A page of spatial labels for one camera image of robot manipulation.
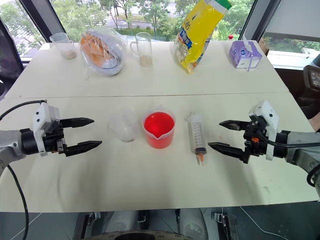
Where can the dark rounded robot torso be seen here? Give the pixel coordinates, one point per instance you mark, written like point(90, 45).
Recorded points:
point(135, 235)

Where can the metal table bracket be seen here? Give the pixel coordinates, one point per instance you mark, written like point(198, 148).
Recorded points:
point(92, 218)
point(225, 222)

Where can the yellow snack bag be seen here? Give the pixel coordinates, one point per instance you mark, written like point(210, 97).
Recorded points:
point(200, 37)

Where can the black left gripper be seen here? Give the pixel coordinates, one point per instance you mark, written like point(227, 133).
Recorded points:
point(53, 140)

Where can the clear syringe with orange tip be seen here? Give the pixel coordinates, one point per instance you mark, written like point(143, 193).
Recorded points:
point(197, 135)

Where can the beaker with red liquid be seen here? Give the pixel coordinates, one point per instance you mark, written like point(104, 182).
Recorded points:
point(158, 127)

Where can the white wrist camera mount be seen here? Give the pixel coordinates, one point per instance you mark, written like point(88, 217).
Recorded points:
point(271, 120)
point(40, 120)

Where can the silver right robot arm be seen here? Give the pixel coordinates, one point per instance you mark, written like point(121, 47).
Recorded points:
point(298, 143)

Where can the tall glass mug with beans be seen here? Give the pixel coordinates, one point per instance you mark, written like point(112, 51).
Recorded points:
point(145, 52)

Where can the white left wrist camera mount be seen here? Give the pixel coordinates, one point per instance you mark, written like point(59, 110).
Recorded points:
point(40, 120)

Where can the clear bag of bread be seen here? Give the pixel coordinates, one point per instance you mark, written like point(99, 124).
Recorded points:
point(103, 50)

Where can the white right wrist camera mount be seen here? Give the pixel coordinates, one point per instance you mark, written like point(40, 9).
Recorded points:
point(271, 120)

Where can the small clear plastic cup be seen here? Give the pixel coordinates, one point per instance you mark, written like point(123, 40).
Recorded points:
point(123, 127)

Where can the grey rounded robot leg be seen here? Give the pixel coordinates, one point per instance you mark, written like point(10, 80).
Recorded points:
point(193, 223)

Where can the measuring cup with grains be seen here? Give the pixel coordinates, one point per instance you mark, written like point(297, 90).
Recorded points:
point(66, 48)

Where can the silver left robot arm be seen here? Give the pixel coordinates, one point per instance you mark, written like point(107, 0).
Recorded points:
point(11, 145)

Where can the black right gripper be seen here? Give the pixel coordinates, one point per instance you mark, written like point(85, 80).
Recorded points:
point(255, 142)

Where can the purple tissue pack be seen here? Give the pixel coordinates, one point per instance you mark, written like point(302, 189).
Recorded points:
point(243, 53)

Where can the brown cardboard box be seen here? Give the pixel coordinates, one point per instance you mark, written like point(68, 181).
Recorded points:
point(263, 47)

